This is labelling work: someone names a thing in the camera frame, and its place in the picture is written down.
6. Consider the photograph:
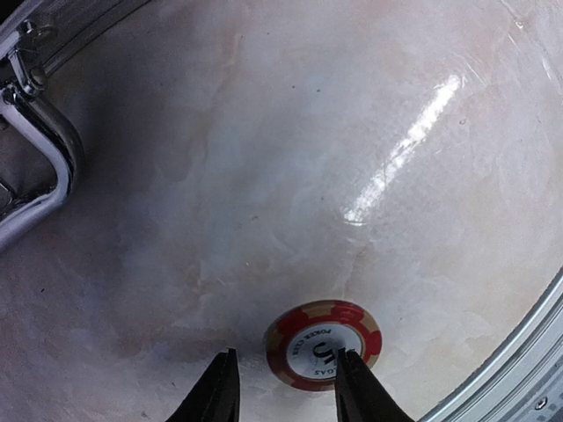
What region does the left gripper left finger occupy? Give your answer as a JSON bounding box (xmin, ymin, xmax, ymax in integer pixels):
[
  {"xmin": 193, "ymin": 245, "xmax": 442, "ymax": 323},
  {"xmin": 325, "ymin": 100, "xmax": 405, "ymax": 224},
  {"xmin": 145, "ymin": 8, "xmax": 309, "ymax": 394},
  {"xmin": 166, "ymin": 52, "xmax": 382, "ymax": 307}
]
[{"xmin": 166, "ymin": 348, "xmax": 240, "ymax": 422}]

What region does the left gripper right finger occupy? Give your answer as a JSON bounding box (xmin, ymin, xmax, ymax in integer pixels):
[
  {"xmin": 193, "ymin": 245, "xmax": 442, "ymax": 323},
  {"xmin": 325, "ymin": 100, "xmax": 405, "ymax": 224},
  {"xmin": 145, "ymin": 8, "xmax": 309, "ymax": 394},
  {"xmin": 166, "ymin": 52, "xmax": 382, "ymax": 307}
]
[{"xmin": 334, "ymin": 348, "xmax": 413, "ymax": 422}]

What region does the aluminium poker case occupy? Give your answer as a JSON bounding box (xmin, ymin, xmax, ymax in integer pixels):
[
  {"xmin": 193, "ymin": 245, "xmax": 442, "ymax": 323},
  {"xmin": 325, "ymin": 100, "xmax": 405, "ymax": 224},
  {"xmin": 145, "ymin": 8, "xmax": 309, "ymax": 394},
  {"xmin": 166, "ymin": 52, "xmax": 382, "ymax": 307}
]
[{"xmin": 1, "ymin": 0, "xmax": 144, "ymax": 247}]

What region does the red poker chip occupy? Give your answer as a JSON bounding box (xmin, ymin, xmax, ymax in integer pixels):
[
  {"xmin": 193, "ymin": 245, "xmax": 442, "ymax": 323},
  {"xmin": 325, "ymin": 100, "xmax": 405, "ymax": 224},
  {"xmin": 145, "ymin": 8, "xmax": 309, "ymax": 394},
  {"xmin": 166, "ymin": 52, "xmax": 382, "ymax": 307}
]
[{"xmin": 265, "ymin": 300, "xmax": 383, "ymax": 391}]

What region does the front aluminium rail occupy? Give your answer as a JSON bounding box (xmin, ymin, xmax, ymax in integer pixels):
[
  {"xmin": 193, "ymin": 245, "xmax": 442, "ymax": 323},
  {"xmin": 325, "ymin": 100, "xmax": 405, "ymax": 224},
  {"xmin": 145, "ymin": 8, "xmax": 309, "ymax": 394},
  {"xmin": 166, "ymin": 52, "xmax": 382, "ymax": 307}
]
[{"xmin": 422, "ymin": 272, "xmax": 562, "ymax": 421}]

